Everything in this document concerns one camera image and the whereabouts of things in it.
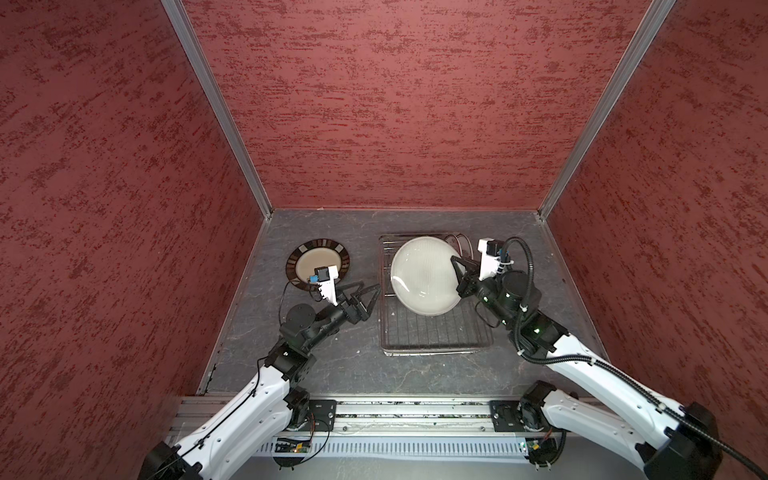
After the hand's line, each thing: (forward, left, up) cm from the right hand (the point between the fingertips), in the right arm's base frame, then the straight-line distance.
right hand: (449, 264), depth 73 cm
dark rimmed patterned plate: (+24, +44, -25) cm, 56 cm away
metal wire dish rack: (-7, +10, -25) cm, 28 cm away
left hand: (-5, +19, -4) cm, 20 cm away
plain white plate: (-1, +6, -4) cm, 8 cm away
